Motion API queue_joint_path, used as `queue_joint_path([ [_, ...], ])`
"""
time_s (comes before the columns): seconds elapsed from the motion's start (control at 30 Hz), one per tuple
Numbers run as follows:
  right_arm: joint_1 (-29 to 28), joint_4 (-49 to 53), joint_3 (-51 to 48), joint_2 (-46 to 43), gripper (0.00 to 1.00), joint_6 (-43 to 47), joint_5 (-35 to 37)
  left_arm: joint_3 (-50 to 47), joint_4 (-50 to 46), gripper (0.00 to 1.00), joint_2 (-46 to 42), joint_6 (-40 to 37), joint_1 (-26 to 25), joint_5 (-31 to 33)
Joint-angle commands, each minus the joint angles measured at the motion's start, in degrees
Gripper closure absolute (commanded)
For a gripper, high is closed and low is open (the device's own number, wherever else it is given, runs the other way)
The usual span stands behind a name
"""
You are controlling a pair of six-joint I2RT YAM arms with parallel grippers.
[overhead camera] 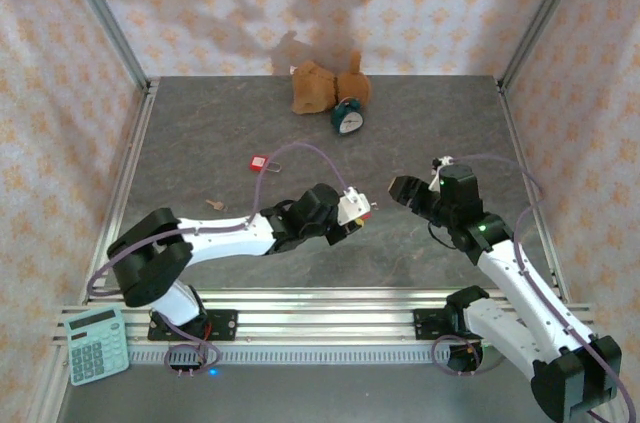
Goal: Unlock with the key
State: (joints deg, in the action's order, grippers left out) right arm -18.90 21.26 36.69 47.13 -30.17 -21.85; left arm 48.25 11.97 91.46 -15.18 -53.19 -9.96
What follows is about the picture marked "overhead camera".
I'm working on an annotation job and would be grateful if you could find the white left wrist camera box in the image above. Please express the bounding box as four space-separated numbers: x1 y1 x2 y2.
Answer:
337 186 372 227

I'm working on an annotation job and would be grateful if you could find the aluminium frame post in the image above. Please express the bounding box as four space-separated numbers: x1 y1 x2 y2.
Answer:
497 0 596 94
53 0 154 94

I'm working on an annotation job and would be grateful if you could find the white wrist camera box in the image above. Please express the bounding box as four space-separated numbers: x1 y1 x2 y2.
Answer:
337 186 372 227
430 154 457 193

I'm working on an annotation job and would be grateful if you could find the mint green calculator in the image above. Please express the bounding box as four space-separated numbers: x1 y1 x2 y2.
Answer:
62 305 131 387

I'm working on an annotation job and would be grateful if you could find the dark green alarm clock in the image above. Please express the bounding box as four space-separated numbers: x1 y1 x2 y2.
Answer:
329 97 365 137

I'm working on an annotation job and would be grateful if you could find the slotted grey cable duct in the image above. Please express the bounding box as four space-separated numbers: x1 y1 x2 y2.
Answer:
127 346 454 365

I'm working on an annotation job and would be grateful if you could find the aluminium side rail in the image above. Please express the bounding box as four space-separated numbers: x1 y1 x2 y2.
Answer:
27 82 161 423
497 80 619 423

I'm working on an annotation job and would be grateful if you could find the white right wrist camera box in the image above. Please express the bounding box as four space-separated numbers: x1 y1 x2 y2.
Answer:
430 154 457 193

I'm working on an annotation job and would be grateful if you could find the brown plush toy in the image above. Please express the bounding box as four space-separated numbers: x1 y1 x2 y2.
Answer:
291 50 373 116

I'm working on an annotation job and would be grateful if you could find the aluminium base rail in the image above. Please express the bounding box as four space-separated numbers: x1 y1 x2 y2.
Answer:
52 286 599 367

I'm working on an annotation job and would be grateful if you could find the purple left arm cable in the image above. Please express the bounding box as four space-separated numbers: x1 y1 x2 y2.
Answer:
87 141 357 379

